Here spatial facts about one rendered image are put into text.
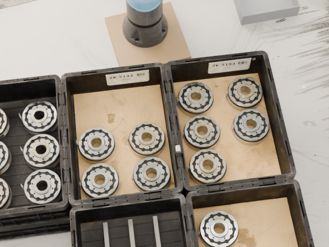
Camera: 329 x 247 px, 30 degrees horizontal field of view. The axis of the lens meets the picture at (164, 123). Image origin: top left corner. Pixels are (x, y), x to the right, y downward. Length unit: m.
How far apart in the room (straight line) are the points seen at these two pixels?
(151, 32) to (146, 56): 0.08
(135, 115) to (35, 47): 0.49
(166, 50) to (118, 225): 0.65
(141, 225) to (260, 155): 0.39
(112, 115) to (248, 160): 0.42
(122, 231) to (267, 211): 0.40
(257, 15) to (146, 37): 0.39
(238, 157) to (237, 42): 0.49
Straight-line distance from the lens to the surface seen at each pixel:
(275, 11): 2.13
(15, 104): 1.88
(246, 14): 2.16
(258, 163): 1.75
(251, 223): 1.69
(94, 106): 1.83
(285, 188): 1.66
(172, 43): 2.05
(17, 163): 1.79
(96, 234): 1.68
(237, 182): 1.62
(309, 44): 2.13
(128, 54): 2.03
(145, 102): 1.82
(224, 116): 1.81
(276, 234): 1.69
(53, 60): 2.08
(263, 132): 1.77
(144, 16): 1.93
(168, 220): 1.68
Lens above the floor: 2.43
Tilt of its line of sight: 64 degrees down
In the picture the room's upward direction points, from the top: 1 degrees counter-clockwise
